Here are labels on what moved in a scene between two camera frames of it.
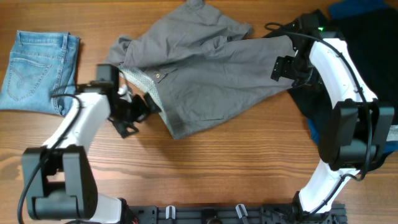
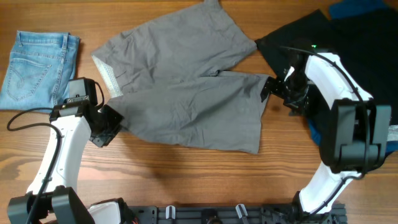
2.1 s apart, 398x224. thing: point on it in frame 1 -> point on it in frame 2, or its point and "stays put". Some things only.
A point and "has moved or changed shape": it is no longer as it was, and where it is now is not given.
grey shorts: [194, 63] has moved or changed shape
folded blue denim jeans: [40, 65] stays put
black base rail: [233, 214] stays put
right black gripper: [283, 66] -> [277, 88]
